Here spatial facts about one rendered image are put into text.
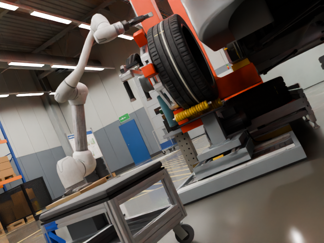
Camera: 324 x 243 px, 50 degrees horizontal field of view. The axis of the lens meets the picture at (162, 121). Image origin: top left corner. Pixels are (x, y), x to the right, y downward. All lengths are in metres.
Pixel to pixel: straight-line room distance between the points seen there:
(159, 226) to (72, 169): 1.51
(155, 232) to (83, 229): 1.47
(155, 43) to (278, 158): 1.03
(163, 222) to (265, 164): 0.88
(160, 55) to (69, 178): 1.15
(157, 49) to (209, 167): 0.82
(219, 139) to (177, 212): 1.12
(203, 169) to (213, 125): 0.36
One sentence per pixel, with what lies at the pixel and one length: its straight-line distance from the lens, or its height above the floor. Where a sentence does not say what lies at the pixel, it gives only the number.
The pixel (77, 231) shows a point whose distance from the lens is 2.71.
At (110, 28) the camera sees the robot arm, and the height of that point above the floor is 1.27.
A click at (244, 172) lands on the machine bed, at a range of 2.01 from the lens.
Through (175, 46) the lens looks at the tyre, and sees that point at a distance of 2.18.
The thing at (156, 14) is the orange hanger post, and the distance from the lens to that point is 3.01.
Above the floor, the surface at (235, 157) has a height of 0.14.
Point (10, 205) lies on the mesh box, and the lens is 10.58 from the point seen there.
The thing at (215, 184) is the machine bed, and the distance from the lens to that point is 2.04.
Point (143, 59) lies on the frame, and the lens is 2.30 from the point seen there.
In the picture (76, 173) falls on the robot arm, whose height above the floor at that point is 0.46.
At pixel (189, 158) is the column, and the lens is 3.04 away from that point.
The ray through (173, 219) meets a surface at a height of 0.12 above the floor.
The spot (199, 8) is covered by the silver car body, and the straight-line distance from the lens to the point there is 1.49.
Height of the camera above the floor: 0.40
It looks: 3 degrees up
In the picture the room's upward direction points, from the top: 24 degrees counter-clockwise
